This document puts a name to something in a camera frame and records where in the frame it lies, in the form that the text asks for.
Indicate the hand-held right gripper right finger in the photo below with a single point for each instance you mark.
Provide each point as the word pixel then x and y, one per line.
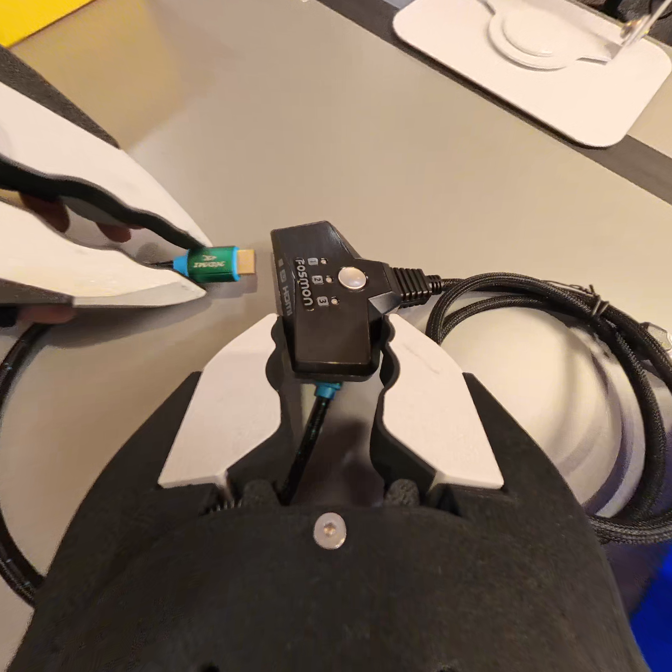
pixel 435 420

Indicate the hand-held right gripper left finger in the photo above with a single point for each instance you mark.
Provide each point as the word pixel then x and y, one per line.
pixel 231 414

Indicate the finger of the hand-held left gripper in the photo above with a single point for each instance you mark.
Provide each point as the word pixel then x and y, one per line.
pixel 78 152
pixel 78 273

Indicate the yellow plastic bin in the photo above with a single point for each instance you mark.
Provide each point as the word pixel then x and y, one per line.
pixel 26 21

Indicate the person's left hand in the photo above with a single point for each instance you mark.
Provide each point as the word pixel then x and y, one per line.
pixel 52 210

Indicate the blue plastic bin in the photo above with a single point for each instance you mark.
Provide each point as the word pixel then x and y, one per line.
pixel 656 630

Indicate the white lamp base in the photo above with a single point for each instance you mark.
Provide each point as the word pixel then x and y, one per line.
pixel 577 94

